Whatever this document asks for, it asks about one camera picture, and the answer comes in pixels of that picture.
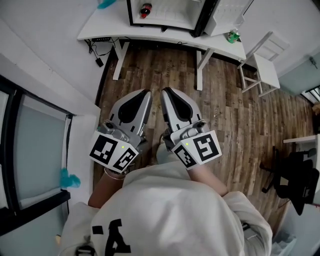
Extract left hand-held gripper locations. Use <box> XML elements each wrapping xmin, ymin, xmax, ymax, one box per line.
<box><xmin>89</xmin><ymin>89</ymin><xmax>153</xmax><ymax>174</ymax></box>

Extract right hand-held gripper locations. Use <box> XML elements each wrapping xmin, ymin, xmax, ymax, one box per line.
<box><xmin>161</xmin><ymin>87</ymin><xmax>223</xmax><ymax>171</ymax></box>

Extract black mini fridge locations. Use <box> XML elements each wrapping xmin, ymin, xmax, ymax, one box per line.
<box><xmin>126</xmin><ymin>0</ymin><xmax>218</xmax><ymax>38</ymax></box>

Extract person's left forearm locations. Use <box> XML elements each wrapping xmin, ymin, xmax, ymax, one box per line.
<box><xmin>87</xmin><ymin>169</ymin><xmax>127</xmax><ymax>209</ymax></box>

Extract person's right forearm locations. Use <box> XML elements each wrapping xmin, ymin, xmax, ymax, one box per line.
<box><xmin>188</xmin><ymin>163</ymin><xmax>229</xmax><ymax>197</ymax></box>

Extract person's grey trousers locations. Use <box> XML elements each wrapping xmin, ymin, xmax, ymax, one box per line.
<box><xmin>156</xmin><ymin>143</ymin><xmax>181</xmax><ymax>166</ymax></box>

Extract green soda can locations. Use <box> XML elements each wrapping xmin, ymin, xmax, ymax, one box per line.
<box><xmin>226</xmin><ymin>28</ymin><xmax>241</xmax><ymax>44</ymax></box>

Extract teal cloth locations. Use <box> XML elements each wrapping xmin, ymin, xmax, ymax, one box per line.
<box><xmin>59</xmin><ymin>167</ymin><xmax>82</xmax><ymax>189</ymax></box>

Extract white chair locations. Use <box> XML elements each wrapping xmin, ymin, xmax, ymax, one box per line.
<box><xmin>237</xmin><ymin>31</ymin><xmax>291</xmax><ymax>98</ymax></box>

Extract dark cola bottle red cap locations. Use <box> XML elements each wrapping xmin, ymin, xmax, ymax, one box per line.
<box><xmin>139</xmin><ymin>2</ymin><xmax>153</xmax><ymax>20</ymax></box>

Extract person's white sweatshirt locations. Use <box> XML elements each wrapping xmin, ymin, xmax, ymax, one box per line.
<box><xmin>58</xmin><ymin>161</ymin><xmax>273</xmax><ymax>256</ymax></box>

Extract blue plastic bag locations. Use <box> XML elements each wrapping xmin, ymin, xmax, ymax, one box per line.
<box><xmin>96</xmin><ymin>0</ymin><xmax>117</xmax><ymax>10</ymax></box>

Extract frosted glass door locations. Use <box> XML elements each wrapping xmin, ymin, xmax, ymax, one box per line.
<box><xmin>277</xmin><ymin>51</ymin><xmax>320</xmax><ymax>96</ymax></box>

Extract black office chair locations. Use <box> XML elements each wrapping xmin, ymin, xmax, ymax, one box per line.
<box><xmin>259</xmin><ymin>146</ymin><xmax>320</xmax><ymax>216</ymax></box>

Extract white plastic bag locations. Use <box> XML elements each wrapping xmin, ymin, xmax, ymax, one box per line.
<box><xmin>271</xmin><ymin>229</ymin><xmax>297</xmax><ymax>256</ymax></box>

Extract thin pale bangle bracelet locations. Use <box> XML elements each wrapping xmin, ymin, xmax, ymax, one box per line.
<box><xmin>103</xmin><ymin>167</ymin><xmax>126</xmax><ymax>180</ymax></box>

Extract black power cable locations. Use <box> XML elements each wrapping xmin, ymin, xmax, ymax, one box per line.
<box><xmin>84</xmin><ymin>37</ymin><xmax>121</xmax><ymax>61</ymax></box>

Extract black window frame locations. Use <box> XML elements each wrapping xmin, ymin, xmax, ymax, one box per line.
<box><xmin>0</xmin><ymin>74</ymin><xmax>76</xmax><ymax>237</ymax></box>

